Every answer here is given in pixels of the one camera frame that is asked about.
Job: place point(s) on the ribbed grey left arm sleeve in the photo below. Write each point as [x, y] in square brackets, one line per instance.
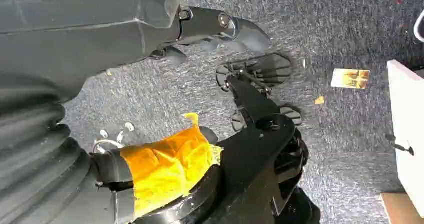
[36, 163]

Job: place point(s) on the small white paper scrap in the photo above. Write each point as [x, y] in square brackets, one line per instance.
[120, 137]
[103, 133]
[129, 126]

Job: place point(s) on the black latch on desk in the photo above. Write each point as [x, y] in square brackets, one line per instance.
[400, 147]

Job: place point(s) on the white desk panel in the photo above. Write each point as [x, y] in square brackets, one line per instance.
[407, 123]

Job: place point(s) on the wooden board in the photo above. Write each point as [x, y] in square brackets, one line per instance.
[402, 211]

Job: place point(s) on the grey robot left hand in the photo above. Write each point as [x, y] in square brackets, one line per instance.
[73, 33]

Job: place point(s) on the printed yellow card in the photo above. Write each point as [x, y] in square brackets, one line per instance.
[350, 78]

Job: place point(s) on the black robot leg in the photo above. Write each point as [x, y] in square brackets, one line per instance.
[251, 163]

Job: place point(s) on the small orange paper scrap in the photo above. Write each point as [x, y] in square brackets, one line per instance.
[319, 100]

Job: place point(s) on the black robot foot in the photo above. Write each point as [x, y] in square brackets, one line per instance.
[270, 68]

